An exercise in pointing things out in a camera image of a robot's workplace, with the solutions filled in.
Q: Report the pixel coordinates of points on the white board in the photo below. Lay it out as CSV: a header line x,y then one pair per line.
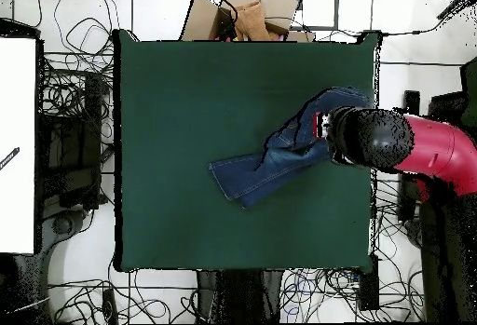
x,y
16,135

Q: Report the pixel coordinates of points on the black power strip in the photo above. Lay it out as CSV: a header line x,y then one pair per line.
x,y
110,306

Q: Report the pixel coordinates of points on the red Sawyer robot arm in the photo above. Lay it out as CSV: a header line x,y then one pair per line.
x,y
439,150

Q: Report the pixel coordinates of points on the black flat panel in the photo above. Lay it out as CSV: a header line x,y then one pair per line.
x,y
447,103

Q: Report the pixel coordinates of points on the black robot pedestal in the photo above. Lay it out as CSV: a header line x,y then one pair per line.
x,y
238,295

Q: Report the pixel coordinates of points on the black table leg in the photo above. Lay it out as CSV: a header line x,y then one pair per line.
x,y
369,287

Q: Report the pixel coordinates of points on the black strip with white print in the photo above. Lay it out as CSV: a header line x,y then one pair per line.
x,y
9,158

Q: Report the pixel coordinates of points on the brown cardboard box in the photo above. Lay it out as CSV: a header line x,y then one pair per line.
x,y
201,19

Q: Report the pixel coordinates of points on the dark metal frame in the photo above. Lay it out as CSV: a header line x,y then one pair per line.
x,y
336,8

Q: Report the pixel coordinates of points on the blue denim jeans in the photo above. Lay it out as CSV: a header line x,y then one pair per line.
x,y
261,176

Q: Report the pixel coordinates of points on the dark green cloth sheet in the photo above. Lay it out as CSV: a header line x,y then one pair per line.
x,y
471,90

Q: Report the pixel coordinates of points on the black equipment rack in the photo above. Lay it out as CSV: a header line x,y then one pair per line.
x,y
74,146

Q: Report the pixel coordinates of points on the tan cloth in box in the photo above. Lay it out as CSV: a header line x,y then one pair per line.
x,y
251,21

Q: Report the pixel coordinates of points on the black upright post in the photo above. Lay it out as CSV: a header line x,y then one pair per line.
x,y
411,99

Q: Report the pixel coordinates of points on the dark green table cloth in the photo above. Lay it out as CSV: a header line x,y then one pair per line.
x,y
167,79

